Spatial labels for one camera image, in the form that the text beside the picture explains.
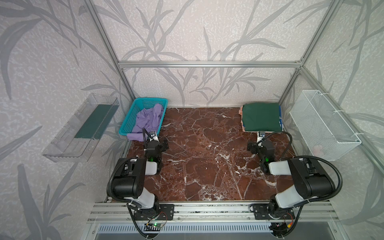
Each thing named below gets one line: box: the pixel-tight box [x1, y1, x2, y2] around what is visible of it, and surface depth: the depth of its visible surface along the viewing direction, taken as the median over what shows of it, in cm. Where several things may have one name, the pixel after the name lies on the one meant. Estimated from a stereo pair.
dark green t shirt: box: [242, 102, 282, 132], surface depth 105 cm
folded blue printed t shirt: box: [279, 105, 284, 131], surface depth 107 cm
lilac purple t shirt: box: [127, 103, 164, 142], surface depth 113 cm
